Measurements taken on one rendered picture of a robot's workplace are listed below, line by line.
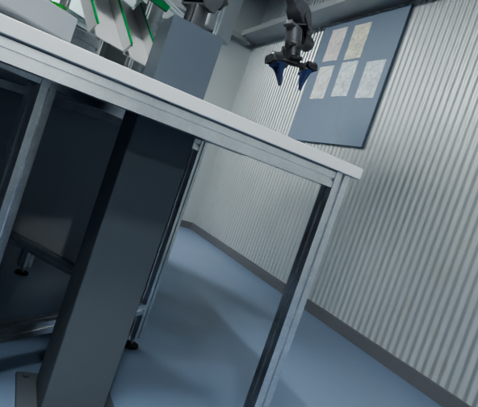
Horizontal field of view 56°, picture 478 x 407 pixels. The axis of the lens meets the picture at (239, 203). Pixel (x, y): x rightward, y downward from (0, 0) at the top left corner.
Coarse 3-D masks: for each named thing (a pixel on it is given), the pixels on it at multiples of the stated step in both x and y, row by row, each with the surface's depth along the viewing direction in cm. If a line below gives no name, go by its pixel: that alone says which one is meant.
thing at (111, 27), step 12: (84, 0) 132; (96, 0) 140; (108, 0) 147; (84, 12) 131; (96, 12) 128; (108, 12) 143; (120, 12) 142; (96, 24) 127; (108, 24) 139; (120, 24) 141; (96, 36) 130; (108, 36) 135; (120, 36) 140; (120, 48) 138
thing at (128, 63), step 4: (60, 0) 132; (64, 0) 132; (68, 0) 133; (64, 4) 132; (68, 4) 133; (144, 4) 161; (148, 4) 160; (152, 4) 162; (68, 8) 133; (144, 8) 161; (148, 8) 161; (148, 12) 162; (148, 16) 162; (100, 40) 169; (100, 44) 170; (100, 48) 170; (128, 60) 162; (132, 60) 162; (124, 64) 162; (128, 64) 161; (132, 64) 163; (128, 68) 162
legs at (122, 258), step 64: (64, 64) 82; (128, 128) 113; (192, 128) 95; (128, 192) 112; (320, 192) 117; (128, 256) 115; (320, 256) 116; (64, 320) 116; (128, 320) 118; (64, 384) 114; (256, 384) 118
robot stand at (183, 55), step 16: (176, 16) 110; (160, 32) 118; (176, 32) 111; (192, 32) 112; (208, 32) 114; (160, 48) 113; (176, 48) 111; (192, 48) 113; (208, 48) 115; (160, 64) 110; (176, 64) 112; (192, 64) 114; (208, 64) 116; (160, 80) 111; (176, 80) 113; (192, 80) 115; (208, 80) 116
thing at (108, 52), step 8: (56, 0) 231; (72, 0) 226; (120, 0) 220; (128, 0) 225; (136, 0) 229; (72, 8) 226; (80, 8) 223; (80, 16) 223; (168, 16) 253; (80, 24) 222; (88, 32) 219; (104, 48) 221; (112, 48) 226; (104, 56) 223; (112, 56) 227; (120, 56) 232; (120, 64) 233
